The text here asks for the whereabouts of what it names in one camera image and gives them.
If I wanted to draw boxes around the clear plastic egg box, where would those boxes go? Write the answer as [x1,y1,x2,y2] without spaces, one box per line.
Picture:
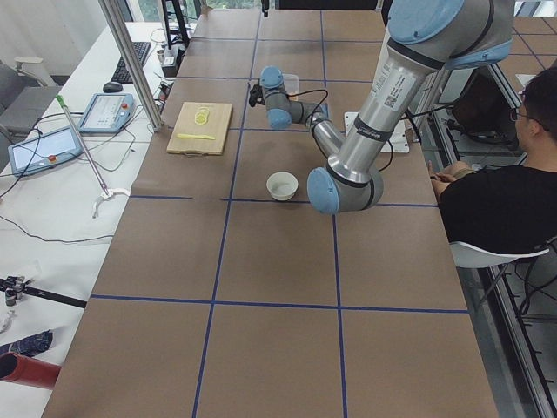
[283,73,299,96]

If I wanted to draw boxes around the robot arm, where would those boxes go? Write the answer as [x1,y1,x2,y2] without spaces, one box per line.
[250,1,514,214]

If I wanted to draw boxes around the white bowl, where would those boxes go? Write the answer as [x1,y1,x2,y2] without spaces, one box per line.
[266,172,299,201]

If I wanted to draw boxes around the bamboo cutting board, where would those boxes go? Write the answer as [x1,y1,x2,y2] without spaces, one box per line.
[166,102,232,156]

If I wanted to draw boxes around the yellow plastic knife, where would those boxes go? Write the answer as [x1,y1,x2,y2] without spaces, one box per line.
[176,133,216,140]

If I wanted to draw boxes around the long reacher grabber stick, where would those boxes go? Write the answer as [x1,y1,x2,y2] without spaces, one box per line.
[56,94,131,219]

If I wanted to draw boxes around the white chair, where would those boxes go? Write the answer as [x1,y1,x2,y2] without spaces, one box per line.
[447,237,557,314]

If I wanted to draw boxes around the teach pendant far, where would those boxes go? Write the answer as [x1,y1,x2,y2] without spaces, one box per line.
[78,93,135,135]

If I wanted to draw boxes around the teach pendant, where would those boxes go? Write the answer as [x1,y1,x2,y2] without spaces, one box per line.
[8,126,83,177]
[78,93,135,135]

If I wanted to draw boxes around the black keyboard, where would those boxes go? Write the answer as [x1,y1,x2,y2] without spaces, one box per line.
[109,41,151,84]

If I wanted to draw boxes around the black computer mouse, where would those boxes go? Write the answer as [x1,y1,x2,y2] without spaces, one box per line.
[103,81,123,93]

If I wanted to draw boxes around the seated person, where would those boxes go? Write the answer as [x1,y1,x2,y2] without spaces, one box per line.
[429,68,556,254]

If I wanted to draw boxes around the teach pendant near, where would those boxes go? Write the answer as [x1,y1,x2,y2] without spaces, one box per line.
[8,126,83,177]

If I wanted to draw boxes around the red bottle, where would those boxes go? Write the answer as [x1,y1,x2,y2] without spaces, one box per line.
[1,352,61,390]

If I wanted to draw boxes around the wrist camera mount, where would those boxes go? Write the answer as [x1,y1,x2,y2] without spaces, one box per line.
[248,84,265,107]

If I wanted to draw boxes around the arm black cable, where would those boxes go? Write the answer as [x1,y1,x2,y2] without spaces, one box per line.
[289,89,417,173]

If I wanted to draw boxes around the aluminium frame post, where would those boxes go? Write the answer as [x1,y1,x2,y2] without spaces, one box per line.
[98,0,164,132]

